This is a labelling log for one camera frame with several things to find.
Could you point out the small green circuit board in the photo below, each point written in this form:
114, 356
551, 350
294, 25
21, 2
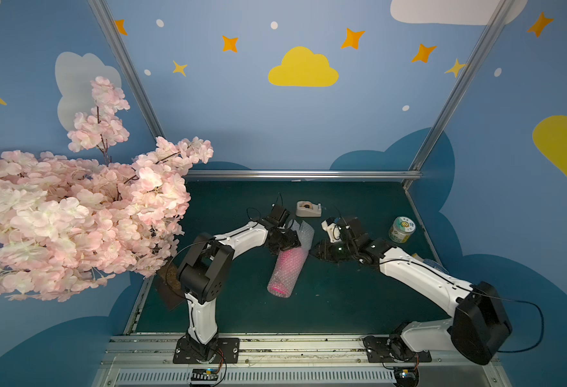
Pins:
207, 376

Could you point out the pink plastic wine glass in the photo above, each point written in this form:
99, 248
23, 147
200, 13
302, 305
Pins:
286, 272

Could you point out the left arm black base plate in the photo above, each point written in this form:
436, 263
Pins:
218, 350

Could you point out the pink cherry blossom tree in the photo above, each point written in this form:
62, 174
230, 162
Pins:
69, 225

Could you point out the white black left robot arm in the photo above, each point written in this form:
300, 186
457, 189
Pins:
205, 269

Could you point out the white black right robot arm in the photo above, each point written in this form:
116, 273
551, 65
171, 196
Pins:
477, 324

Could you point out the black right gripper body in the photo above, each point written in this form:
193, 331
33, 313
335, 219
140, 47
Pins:
334, 249

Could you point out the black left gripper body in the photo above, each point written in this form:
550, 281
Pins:
287, 238

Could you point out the aluminium back frame bar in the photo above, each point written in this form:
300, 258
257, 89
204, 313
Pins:
294, 175

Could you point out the aluminium frame post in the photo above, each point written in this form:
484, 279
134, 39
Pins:
491, 33
108, 26

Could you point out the clear bubble wrap sheet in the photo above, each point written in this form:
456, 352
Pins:
305, 234

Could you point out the left aluminium frame post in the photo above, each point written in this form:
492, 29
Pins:
108, 26

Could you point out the aluminium front rail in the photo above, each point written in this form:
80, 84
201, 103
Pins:
283, 360

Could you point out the white tape dispenser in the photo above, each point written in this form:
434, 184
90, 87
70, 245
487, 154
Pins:
307, 209

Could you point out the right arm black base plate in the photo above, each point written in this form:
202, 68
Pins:
392, 349

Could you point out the right aluminium frame post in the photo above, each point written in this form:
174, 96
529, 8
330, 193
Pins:
491, 33

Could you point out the brown tree base pot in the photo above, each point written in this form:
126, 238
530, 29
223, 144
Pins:
168, 286

